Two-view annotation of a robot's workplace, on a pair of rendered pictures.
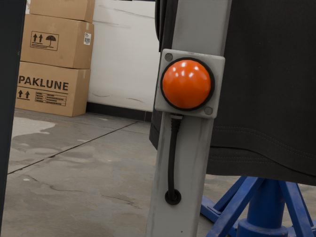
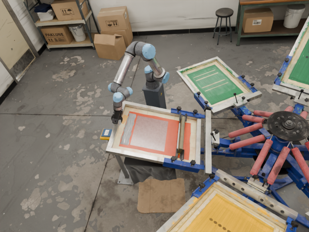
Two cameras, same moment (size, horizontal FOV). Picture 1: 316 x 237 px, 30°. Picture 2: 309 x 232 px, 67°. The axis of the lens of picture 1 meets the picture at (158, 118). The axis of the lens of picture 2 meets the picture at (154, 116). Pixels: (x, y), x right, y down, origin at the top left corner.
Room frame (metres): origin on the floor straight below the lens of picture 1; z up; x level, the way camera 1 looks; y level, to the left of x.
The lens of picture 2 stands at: (1.21, -1.56, 2.81)
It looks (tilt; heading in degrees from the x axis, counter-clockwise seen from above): 47 degrees down; 97
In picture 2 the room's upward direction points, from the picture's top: 11 degrees counter-clockwise
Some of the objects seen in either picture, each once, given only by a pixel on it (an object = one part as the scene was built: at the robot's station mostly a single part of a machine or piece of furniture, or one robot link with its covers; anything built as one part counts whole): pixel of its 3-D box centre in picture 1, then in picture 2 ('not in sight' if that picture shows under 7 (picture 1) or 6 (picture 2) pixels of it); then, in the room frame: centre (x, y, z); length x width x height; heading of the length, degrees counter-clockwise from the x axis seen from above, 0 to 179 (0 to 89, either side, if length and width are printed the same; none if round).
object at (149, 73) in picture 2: not in sight; (151, 72); (1.03, 0.37, 1.37); 0.13 x 0.12 x 0.14; 142
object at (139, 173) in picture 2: not in sight; (152, 175); (0.94, -0.44, 0.74); 0.46 x 0.04 x 0.42; 170
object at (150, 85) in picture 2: not in sight; (151, 81); (1.02, 0.37, 1.25); 0.15 x 0.15 x 0.10
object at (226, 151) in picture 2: not in sight; (204, 151); (1.46, -0.32, 0.89); 1.24 x 0.06 x 0.06; 170
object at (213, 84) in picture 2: not in sight; (220, 83); (1.76, 0.42, 1.05); 1.08 x 0.61 x 0.23; 110
